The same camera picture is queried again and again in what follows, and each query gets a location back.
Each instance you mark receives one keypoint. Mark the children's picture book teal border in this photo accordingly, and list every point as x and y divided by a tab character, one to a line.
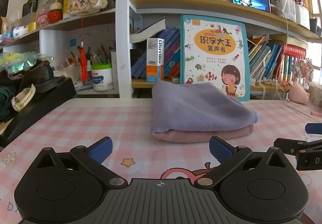
215	50

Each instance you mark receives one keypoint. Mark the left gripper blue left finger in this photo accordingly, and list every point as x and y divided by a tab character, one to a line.
91	159

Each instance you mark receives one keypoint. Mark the cream wrist watch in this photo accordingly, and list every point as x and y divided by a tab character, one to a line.
23	98

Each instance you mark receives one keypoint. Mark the iridescent green wrapping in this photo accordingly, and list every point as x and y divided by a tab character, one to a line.
16	62

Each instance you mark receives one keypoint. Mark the pink pen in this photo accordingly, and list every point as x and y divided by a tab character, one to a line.
314	113

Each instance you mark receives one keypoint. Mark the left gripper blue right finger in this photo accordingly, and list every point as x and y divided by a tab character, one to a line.
231	160

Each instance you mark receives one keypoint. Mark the smartphone showing video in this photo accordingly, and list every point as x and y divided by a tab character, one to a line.
263	5

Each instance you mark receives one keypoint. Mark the white orange medicine box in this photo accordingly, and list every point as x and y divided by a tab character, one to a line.
155	60

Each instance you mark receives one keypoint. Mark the black box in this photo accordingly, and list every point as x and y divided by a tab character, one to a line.
40	105

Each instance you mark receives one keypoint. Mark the white power adapter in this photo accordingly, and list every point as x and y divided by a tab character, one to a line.
252	82

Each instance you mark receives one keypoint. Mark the dark green garment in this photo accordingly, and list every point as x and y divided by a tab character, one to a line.
6	110

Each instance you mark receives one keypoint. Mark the purple and pink sweater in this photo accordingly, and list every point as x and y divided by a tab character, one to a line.
193	113

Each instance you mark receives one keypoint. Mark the pink plush toy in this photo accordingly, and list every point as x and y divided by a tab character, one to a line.
297	94

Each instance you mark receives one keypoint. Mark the red round jar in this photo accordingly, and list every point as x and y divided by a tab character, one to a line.
55	13

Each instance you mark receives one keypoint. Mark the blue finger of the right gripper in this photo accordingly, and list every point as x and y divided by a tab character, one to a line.
314	128
293	146

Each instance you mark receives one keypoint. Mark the colourful paper stars jar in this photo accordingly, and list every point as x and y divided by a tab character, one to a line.
302	71

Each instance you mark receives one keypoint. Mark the white bookshelf frame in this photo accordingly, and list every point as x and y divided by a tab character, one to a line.
53	39

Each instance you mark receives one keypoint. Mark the red tassel ornament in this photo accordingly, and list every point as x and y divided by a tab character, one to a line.
83	63

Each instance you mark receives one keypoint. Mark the red thick dictionary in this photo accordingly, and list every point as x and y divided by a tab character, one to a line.
294	51

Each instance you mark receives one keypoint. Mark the white tub green lid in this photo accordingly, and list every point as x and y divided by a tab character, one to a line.
102	77

